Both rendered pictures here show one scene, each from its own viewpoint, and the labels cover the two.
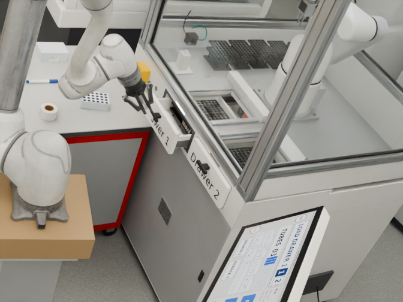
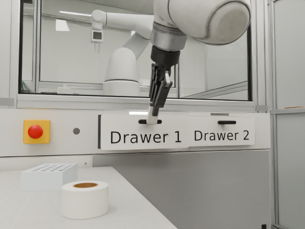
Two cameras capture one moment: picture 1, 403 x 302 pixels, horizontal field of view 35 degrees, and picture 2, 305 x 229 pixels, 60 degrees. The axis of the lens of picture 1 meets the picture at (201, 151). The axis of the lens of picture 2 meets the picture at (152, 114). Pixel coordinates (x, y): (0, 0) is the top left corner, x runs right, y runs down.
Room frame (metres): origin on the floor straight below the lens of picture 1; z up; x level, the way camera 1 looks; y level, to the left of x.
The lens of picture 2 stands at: (1.79, 0.98, 0.89)
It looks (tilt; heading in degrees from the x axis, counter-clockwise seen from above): 3 degrees up; 293
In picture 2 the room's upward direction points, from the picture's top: straight up
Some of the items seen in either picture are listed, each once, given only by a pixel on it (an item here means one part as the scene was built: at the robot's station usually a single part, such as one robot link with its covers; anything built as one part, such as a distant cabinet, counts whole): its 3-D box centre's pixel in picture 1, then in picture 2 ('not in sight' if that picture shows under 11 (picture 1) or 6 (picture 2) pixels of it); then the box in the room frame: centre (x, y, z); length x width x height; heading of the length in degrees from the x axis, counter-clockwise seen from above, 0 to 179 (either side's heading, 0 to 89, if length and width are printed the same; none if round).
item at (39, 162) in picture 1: (42, 163); not in sight; (1.49, 0.45, 1.02); 0.18 x 0.16 x 0.22; 81
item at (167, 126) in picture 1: (159, 121); (146, 131); (2.14, 0.20, 0.87); 0.29 x 0.02 x 0.11; 40
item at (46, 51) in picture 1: (51, 51); not in sight; (2.45, 0.80, 0.79); 0.13 x 0.09 x 0.05; 129
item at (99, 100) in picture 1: (94, 100); (51, 175); (2.24, 0.51, 0.78); 0.12 x 0.08 x 0.04; 115
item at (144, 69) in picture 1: (141, 72); (36, 131); (2.43, 0.38, 0.88); 0.07 x 0.05 x 0.07; 40
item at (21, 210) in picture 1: (40, 199); not in sight; (1.48, 0.43, 0.89); 0.22 x 0.18 x 0.06; 27
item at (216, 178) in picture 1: (207, 172); (221, 131); (1.95, -0.05, 0.87); 0.29 x 0.02 x 0.11; 40
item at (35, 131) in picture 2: not in sight; (35, 131); (2.41, 0.40, 0.88); 0.04 x 0.03 x 0.04; 40
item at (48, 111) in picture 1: (48, 111); (85, 198); (2.05, 0.64, 0.78); 0.07 x 0.07 x 0.04
